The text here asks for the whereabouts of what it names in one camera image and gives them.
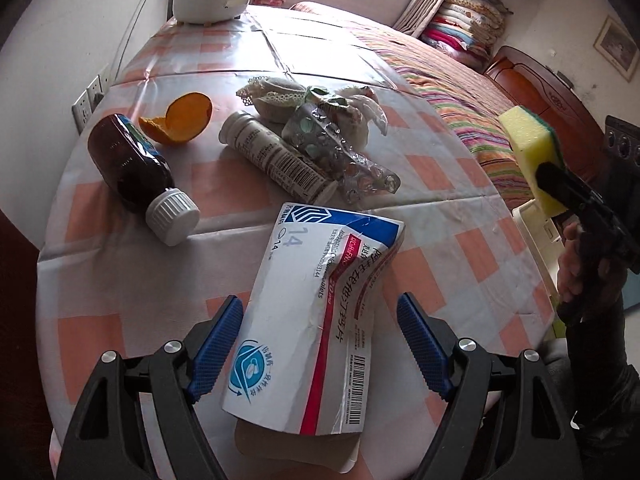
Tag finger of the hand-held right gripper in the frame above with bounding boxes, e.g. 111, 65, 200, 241
602, 115, 640, 171
536, 161, 598, 213

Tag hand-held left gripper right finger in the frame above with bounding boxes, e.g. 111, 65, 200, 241
396, 292, 583, 480

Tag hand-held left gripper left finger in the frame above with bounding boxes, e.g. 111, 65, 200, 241
56, 295, 245, 480

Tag yellow green sponge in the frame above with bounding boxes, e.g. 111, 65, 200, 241
497, 106, 571, 216

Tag cream plastic bin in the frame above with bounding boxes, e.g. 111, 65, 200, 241
511, 199, 571, 341

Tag white blue medicine box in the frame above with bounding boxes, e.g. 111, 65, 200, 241
221, 202, 407, 461

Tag brown bottle white cap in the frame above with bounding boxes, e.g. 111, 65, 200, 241
87, 114, 202, 247

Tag orange peel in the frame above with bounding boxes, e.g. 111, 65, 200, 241
139, 91, 214, 146

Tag white lace pouch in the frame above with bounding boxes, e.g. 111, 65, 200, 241
236, 76, 308, 123

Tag person's right forearm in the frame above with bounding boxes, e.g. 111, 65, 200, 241
555, 300, 640, 443

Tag person's right hand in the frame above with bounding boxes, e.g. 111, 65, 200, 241
556, 222, 618, 306

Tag wooden bed headboard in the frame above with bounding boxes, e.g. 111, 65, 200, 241
485, 45, 606, 186

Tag small pill blister pack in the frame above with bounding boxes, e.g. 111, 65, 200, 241
337, 147, 402, 204

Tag stack of folded quilts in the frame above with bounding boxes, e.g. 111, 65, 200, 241
419, 0, 513, 73

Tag white tube bottle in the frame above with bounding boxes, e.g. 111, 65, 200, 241
218, 110, 340, 206

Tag crumpled clear plastic bag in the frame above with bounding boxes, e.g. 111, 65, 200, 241
345, 86, 389, 150

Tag beige striped curtain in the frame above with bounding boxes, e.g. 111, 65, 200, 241
392, 0, 453, 36

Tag large pill blister pack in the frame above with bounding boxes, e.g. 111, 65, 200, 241
281, 102, 353, 168

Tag green white fabric flower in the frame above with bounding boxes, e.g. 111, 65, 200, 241
304, 86, 351, 111

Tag white round container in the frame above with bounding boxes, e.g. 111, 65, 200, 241
172, 0, 250, 26

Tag framed wall picture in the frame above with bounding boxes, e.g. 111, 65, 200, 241
592, 15, 640, 81

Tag white wall socket strip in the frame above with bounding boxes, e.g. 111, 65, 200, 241
71, 62, 112, 133

